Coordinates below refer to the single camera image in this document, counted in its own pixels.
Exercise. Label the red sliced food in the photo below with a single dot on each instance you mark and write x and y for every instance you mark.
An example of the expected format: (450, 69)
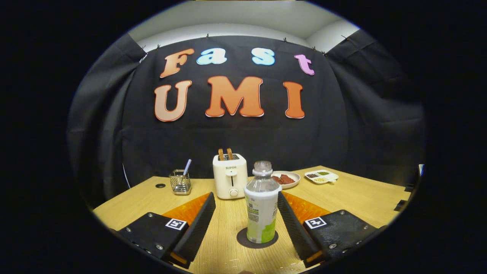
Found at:
(285, 179)

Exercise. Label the clear juice bottle green label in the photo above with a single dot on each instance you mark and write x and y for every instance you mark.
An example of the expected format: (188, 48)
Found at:
(261, 213)

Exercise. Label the white toaster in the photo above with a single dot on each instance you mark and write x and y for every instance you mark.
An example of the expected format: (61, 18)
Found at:
(230, 182)

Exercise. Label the wooden table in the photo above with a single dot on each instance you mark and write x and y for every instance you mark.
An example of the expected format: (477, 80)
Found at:
(224, 243)

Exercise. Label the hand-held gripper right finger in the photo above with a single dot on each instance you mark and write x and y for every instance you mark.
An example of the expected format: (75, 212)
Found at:
(295, 228)

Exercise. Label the white divided dish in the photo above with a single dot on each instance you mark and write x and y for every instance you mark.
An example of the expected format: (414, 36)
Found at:
(321, 176)

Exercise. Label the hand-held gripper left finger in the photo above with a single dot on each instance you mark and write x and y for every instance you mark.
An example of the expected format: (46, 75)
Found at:
(198, 228)

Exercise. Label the white round plate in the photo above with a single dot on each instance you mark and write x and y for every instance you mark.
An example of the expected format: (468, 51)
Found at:
(295, 183)

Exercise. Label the metal spoon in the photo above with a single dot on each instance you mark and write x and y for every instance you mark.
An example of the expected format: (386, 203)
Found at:
(187, 166)

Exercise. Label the toast slice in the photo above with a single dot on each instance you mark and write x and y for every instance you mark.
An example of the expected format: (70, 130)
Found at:
(229, 153)
(221, 154)

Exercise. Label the dark brown round coaster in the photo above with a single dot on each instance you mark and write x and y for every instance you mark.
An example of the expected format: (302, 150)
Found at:
(242, 239)

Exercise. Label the black backdrop cloth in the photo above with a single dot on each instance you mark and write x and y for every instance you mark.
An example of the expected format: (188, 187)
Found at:
(335, 133)

